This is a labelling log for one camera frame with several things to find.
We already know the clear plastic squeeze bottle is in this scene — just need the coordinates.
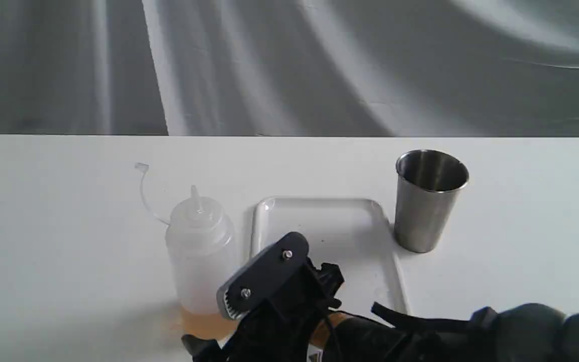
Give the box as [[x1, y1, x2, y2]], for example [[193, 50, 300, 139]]
[[153, 185, 241, 340]]

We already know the stainless steel cup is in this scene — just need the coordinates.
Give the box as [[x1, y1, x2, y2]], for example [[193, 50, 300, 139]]
[[394, 149, 469, 253]]

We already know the grey backdrop cloth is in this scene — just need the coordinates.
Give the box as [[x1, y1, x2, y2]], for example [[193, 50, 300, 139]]
[[0, 1, 579, 137]]

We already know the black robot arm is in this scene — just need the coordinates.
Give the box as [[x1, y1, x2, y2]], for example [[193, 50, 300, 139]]
[[181, 232, 579, 361]]

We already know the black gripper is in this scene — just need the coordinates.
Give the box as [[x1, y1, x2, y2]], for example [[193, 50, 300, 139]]
[[181, 232, 345, 362]]

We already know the white plastic tray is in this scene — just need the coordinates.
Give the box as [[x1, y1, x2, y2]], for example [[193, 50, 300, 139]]
[[250, 197, 411, 318]]

